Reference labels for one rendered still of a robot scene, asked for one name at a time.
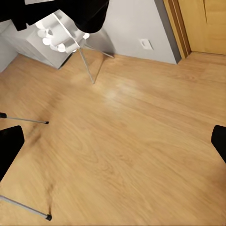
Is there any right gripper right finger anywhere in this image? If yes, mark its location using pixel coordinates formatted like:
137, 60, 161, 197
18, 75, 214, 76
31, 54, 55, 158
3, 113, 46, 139
211, 125, 226, 163

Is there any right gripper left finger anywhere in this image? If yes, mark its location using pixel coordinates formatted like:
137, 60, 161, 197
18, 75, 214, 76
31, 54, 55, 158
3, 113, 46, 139
0, 125, 24, 181

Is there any camera tripod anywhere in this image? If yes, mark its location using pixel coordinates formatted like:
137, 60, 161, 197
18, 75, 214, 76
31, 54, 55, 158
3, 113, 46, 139
0, 113, 52, 220

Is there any digital camera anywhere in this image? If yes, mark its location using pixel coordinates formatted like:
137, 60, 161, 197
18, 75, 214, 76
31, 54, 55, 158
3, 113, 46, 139
55, 0, 110, 33

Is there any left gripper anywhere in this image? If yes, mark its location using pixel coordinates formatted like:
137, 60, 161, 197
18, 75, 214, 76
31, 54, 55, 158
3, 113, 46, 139
0, 0, 59, 31

